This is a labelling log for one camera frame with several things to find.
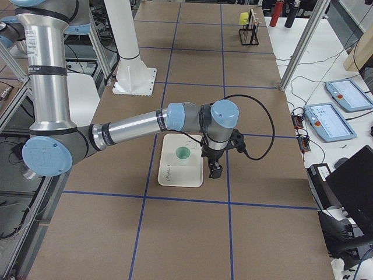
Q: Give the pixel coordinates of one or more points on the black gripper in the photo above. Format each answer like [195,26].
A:
[212,154]

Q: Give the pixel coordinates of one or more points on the pale green cup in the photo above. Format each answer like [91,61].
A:
[183,155]

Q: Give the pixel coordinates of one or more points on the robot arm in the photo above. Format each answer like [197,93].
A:
[63,134]

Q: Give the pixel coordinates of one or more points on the cream rabbit tray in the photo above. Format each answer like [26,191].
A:
[172,174]

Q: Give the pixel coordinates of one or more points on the yellow cup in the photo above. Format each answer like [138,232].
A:
[244,18]

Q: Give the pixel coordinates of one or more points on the near blue teach pendant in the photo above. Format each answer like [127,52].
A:
[328,122]

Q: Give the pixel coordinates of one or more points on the blue teach pendant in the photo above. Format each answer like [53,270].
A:
[348,95]
[328,122]

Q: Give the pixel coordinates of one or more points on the black monitor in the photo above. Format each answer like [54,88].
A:
[351,183]

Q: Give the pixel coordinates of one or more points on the white chair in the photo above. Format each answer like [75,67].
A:
[83,98]

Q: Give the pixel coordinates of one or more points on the far blue teach pendant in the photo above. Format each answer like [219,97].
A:
[348,95]

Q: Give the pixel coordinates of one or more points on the red bottle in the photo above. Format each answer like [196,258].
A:
[276,13]

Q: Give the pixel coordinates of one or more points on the black bottle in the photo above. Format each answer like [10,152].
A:
[293,9]

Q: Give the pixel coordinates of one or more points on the white pedestal column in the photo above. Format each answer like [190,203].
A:
[133,77]

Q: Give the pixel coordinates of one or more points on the black wire cup rack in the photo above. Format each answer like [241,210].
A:
[249,33]

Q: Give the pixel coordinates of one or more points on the aluminium frame post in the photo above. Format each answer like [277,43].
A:
[311,26]

